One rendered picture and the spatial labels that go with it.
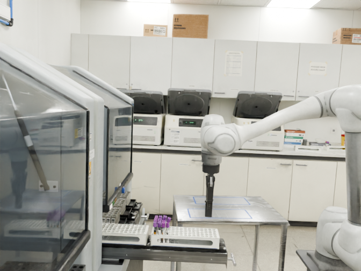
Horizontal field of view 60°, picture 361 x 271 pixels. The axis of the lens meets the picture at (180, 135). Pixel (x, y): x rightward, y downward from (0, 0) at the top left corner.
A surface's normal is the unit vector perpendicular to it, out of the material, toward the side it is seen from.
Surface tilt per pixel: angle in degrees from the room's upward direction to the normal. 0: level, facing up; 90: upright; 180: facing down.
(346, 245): 95
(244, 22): 90
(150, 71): 90
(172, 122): 59
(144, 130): 90
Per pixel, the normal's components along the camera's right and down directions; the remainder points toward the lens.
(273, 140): -0.03, 0.11
